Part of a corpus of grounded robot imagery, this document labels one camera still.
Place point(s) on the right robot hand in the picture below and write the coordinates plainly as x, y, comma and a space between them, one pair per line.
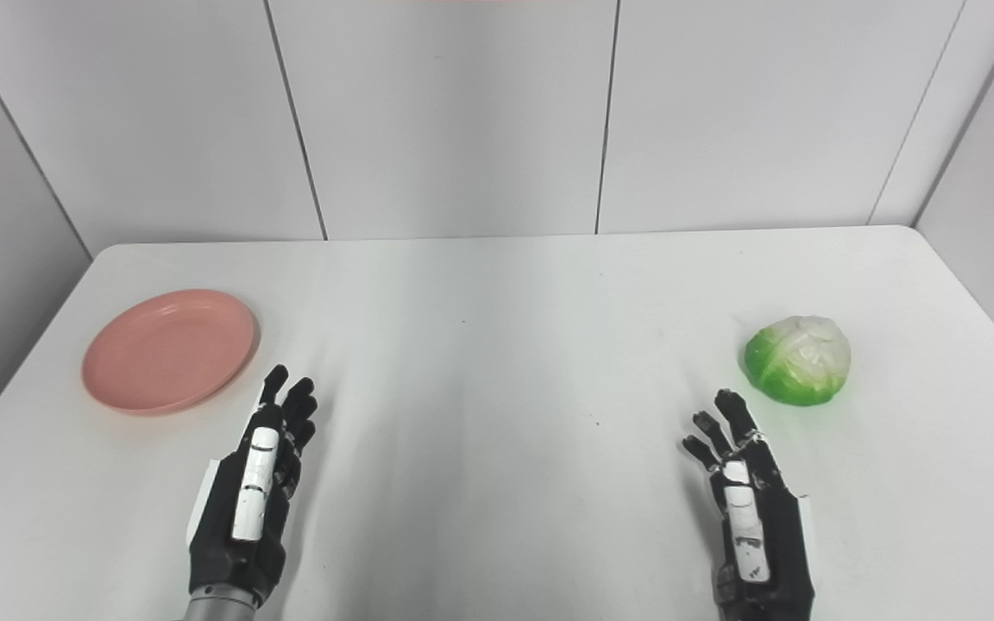
764, 552

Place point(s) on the green white cabbage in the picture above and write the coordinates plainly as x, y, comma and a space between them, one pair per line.
799, 358

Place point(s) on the pink plate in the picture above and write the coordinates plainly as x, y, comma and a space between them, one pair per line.
169, 349

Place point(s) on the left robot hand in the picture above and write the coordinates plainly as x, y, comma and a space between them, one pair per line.
238, 535

